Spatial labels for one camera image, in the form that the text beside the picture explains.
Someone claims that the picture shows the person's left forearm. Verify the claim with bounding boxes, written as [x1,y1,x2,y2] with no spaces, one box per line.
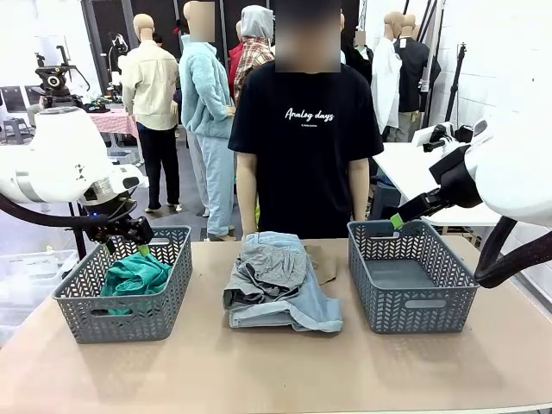
[348,157,371,222]

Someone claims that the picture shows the person in black T-shirt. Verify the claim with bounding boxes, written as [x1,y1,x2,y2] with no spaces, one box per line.
[228,60,385,241]

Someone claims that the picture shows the black sleeved left arm cable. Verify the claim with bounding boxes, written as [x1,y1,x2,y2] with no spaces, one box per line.
[0,193,139,230]

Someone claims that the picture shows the white table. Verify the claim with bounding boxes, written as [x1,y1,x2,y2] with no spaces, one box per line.
[373,141,501,228]

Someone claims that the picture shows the light blue denim shorts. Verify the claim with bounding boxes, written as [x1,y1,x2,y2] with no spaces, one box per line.
[228,231,344,333]

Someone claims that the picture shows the mannequin in plaid hoodie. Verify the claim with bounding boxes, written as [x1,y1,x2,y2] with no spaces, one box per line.
[228,4,276,100]

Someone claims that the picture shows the person's right forearm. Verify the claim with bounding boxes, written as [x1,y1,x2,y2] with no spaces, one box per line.
[235,153,260,228]

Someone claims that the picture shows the mannequin in light blue fleece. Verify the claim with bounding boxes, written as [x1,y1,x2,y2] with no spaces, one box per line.
[179,1,236,242]

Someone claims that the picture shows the mannequin in cream shirt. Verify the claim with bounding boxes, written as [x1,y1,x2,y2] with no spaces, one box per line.
[121,13,182,213]

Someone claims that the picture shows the grey plastic lattice basket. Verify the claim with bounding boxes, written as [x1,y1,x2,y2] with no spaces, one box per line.
[53,225,194,345]
[347,219,480,336]

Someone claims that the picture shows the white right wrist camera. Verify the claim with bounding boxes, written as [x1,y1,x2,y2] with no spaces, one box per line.
[411,122,461,153]

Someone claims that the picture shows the mannequin in white shirt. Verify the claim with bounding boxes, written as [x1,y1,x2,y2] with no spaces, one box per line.
[370,11,405,143]

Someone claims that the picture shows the teal green shirt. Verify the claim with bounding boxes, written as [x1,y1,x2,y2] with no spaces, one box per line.
[99,252,173,316]

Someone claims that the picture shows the mannequin in dark jacket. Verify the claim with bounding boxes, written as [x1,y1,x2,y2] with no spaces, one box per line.
[340,12,374,87]

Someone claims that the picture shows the black light stand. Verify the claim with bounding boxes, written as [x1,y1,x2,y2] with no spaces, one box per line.
[443,41,469,126]

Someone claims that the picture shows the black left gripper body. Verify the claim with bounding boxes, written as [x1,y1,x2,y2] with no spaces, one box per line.
[85,215,155,248]

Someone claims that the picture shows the grey stool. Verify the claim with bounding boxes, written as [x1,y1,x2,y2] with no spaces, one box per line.
[3,116,35,144]

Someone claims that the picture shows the table with pink cloth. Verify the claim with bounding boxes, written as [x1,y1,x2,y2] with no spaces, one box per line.
[88,108,139,140]

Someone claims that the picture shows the black sleeved arm cable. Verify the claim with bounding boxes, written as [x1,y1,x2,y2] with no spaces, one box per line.
[0,193,139,230]
[474,215,552,289]

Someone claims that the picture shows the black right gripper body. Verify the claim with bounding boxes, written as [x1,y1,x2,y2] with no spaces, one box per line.
[429,145,484,209]

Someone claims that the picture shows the clear plastic storage bin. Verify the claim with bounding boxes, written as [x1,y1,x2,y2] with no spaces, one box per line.
[0,248,78,303]

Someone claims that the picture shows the black camera tripod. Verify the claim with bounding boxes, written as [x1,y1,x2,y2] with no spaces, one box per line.
[34,45,91,260]

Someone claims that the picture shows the black sleeved right arm cable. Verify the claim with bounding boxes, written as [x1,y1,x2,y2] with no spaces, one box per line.
[474,215,552,289]

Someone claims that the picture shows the mannequin in black shirt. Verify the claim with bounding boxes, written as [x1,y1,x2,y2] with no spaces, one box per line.
[394,13,442,143]

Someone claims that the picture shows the tan khaki garment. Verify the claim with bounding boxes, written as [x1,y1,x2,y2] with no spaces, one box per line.
[304,244,338,285]

